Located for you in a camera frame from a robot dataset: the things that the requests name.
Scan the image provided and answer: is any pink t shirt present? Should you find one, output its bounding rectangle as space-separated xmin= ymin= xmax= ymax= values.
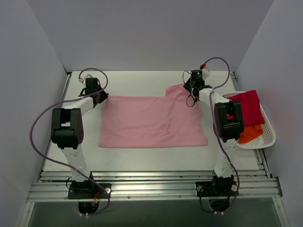
xmin=98 ymin=84 xmax=208 ymax=148

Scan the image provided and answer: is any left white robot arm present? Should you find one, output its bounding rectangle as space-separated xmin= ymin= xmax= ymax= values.
xmin=51 ymin=78 xmax=108 ymax=198

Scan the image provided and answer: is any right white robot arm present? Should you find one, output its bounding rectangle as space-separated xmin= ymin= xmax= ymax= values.
xmin=184 ymin=69 xmax=244 ymax=178

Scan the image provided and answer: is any magenta t shirt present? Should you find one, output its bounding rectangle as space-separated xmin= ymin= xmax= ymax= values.
xmin=228 ymin=90 xmax=265 ymax=126

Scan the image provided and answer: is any orange t shirt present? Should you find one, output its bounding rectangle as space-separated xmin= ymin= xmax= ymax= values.
xmin=238 ymin=125 xmax=263 ymax=144

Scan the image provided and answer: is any white plastic basket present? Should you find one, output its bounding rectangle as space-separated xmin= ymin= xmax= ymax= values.
xmin=223 ymin=92 xmax=276 ymax=149

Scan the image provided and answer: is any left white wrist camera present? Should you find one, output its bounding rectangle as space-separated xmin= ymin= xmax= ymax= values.
xmin=78 ymin=74 xmax=92 ymax=84

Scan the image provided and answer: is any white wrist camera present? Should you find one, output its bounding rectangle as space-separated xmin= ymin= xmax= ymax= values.
xmin=78 ymin=74 xmax=92 ymax=84
xmin=200 ymin=62 xmax=211 ymax=80

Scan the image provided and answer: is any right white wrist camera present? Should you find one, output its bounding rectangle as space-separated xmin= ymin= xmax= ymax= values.
xmin=200 ymin=62 xmax=211 ymax=80

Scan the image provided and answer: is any black looped cable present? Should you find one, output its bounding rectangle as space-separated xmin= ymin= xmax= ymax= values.
xmin=181 ymin=70 xmax=198 ymax=108

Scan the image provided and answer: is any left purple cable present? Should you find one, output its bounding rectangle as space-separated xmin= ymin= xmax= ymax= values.
xmin=29 ymin=68 xmax=111 ymax=216

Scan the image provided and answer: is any purple cable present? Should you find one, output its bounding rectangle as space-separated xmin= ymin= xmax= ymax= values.
xmin=203 ymin=57 xmax=240 ymax=213
xmin=29 ymin=68 xmax=111 ymax=216

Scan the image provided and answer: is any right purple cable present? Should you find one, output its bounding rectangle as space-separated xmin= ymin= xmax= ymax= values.
xmin=203 ymin=57 xmax=240 ymax=213

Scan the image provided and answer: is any aluminium mounting rail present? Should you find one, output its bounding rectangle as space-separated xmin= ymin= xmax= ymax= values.
xmin=27 ymin=168 xmax=282 ymax=202

